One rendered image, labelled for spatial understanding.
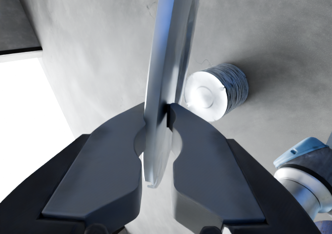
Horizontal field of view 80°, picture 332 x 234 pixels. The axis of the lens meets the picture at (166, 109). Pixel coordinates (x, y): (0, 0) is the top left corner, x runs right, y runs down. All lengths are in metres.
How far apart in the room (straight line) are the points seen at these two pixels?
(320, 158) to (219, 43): 0.92
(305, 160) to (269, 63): 0.74
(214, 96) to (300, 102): 0.42
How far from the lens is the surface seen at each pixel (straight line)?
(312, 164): 0.54
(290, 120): 1.25
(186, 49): 0.30
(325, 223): 1.51
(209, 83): 1.09
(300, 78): 1.17
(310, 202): 0.51
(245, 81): 1.23
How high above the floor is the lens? 1.12
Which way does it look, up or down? 39 degrees down
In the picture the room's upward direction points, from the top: 115 degrees counter-clockwise
